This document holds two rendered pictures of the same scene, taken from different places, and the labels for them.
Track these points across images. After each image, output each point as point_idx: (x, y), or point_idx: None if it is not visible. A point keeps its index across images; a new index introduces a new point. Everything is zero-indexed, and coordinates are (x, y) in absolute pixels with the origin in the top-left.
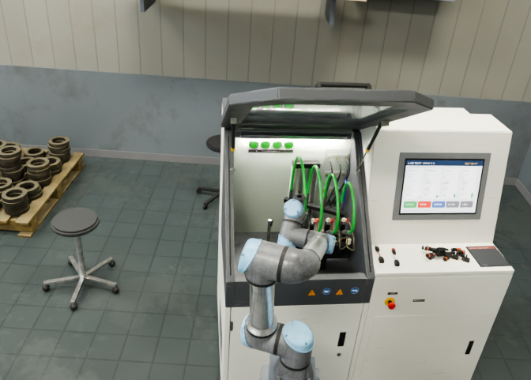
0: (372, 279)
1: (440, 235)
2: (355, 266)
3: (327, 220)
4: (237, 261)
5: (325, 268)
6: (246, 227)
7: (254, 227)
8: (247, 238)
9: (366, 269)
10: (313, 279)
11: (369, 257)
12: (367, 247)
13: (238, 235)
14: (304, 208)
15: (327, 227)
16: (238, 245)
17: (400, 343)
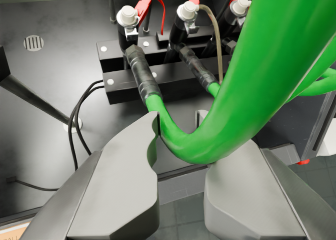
0: (310, 158)
1: None
2: None
3: (239, 10)
4: (3, 101)
5: (195, 96)
6: None
7: None
8: (27, 20)
9: (307, 144)
10: (187, 195)
11: (328, 121)
12: (335, 99)
13: (3, 14)
14: (243, 122)
15: (229, 31)
16: (4, 45)
17: None
